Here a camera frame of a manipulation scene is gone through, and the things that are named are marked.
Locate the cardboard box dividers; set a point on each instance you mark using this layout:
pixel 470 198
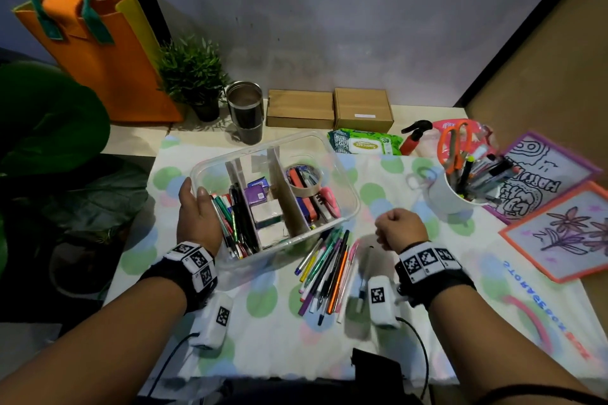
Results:
pixel 292 210

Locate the bunch of markers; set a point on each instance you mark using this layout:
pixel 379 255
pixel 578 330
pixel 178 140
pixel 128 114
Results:
pixel 489 177

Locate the orange framed flower drawing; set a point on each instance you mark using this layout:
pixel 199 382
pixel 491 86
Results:
pixel 560 234

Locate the large leafy plant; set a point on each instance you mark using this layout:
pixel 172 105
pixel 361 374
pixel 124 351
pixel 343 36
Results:
pixel 47 124

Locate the steel tumbler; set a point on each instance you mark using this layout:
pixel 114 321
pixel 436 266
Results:
pixel 244 113

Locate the red spray bottle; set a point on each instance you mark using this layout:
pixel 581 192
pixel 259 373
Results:
pixel 409 144

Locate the clear box lid red handle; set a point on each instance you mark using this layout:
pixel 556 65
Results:
pixel 529 317

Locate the small pink scissors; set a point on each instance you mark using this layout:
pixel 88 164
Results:
pixel 331 203

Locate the silver black utility knife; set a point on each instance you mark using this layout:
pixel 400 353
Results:
pixel 320 207

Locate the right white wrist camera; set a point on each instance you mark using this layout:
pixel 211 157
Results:
pixel 380 300

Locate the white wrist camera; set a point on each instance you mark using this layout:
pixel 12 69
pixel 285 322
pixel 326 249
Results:
pixel 214 321
pixel 380 300

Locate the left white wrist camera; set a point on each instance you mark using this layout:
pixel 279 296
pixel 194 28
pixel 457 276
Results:
pixel 214 321

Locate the person's black clothing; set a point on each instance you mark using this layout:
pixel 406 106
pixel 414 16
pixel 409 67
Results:
pixel 285 393

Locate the small potted plant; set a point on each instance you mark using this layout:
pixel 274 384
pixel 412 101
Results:
pixel 192 72

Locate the blue stapler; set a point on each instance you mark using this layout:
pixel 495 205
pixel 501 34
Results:
pixel 304 210

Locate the marker wristband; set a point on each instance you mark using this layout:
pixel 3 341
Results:
pixel 427 267
pixel 190 267

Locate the pink plastic pack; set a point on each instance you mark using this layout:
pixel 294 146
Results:
pixel 482 134

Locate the clear plastic organizer box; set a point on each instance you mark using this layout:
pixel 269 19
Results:
pixel 337 181

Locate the orange scissors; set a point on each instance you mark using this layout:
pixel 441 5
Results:
pixel 457 148

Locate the clear tape roll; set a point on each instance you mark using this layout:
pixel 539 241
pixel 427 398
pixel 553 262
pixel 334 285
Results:
pixel 306 192

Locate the left marker wristband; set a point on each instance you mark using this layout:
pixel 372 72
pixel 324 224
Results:
pixel 190 267

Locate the white teal small box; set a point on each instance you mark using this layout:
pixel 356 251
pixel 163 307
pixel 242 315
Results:
pixel 266 214

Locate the labelled cardboard box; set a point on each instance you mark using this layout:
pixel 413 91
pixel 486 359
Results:
pixel 363 108

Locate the person's left hand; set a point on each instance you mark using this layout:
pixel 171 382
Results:
pixel 199 222

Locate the right marker wristband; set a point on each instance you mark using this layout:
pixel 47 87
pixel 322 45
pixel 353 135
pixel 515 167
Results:
pixel 427 267

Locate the purple framed drawing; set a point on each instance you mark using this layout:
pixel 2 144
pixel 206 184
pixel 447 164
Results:
pixel 546 172

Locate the pile of assorted pens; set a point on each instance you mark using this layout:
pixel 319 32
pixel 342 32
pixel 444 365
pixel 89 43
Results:
pixel 328 272

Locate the person's right hand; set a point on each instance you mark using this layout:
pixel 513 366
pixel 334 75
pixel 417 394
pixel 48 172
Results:
pixel 404 229

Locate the person's right forearm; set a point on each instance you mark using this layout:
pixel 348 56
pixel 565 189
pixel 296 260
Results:
pixel 499 347

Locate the person's left forearm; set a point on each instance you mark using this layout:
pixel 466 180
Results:
pixel 95 347

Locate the green wet wipes pack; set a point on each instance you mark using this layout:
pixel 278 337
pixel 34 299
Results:
pixel 363 143

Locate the polka dot tablecloth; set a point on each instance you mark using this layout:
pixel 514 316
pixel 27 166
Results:
pixel 404 276

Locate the flat plain cardboard box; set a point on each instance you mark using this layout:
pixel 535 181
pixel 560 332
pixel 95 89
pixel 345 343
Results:
pixel 300 108

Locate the orange felt bag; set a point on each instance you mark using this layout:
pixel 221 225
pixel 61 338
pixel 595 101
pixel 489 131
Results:
pixel 114 72

